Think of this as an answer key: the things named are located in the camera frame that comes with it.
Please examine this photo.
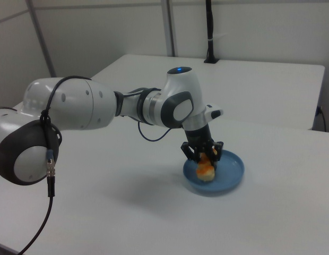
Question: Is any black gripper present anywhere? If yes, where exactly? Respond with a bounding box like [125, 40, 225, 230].
[179, 122, 224, 168]

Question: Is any orange glazed bread piece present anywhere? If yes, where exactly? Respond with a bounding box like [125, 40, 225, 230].
[196, 148, 218, 183]

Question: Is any blue round plate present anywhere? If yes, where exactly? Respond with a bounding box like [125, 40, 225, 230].
[182, 148, 246, 197]

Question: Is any thin blue cable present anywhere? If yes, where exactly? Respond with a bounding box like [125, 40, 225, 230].
[137, 121, 174, 143]

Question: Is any black camera stand pole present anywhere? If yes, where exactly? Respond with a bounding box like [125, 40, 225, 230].
[203, 0, 220, 65]

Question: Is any black cable by table edge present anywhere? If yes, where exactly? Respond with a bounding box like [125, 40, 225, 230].
[316, 106, 327, 132]

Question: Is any grey metal partition post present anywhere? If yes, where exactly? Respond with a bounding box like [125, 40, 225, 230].
[161, 0, 179, 57]
[25, 0, 57, 78]

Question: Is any black cable with metal connector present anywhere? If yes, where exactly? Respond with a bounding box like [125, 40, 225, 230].
[17, 75, 92, 255]

